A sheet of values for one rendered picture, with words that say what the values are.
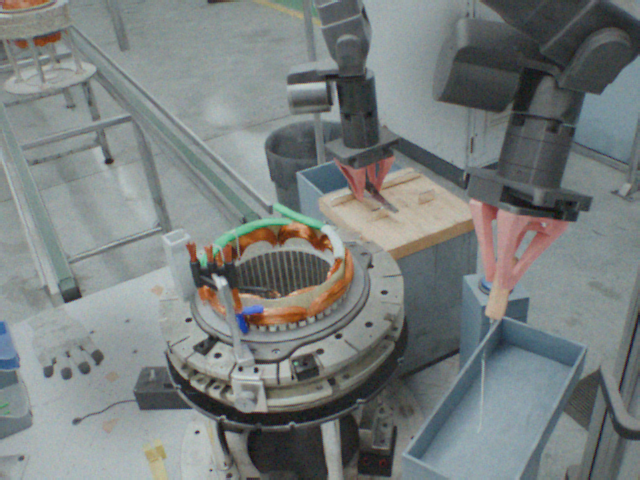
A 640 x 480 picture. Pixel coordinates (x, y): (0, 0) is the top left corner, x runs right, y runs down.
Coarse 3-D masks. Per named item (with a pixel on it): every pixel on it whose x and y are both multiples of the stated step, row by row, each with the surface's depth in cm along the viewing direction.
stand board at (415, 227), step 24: (408, 168) 113; (336, 192) 108; (384, 192) 107; (408, 192) 106; (336, 216) 102; (360, 216) 101; (408, 216) 100; (432, 216) 99; (456, 216) 99; (384, 240) 95; (408, 240) 94; (432, 240) 96
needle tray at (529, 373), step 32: (512, 320) 78; (480, 352) 74; (512, 352) 79; (544, 352) 77; (576, 352) 74; (480, 384) 75; (512, 384) 74; (544, 384) 74; (448, 416) 71; (512, 416) 70; (544, 416) 70; (416, 448) 65; (448, 448) 68; (480, 448) 67; (512, 448) 67; (544, 448) 67
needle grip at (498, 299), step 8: (512, 264) 57; (496, 272) 58; (496, 280) 58; (496, 288) 58; (496, 296) 58; (504, 296) 58; (488, 304) 59; (496, 304) 58; (504, 304) 58; (488, 312) 59; (496, 312) 58
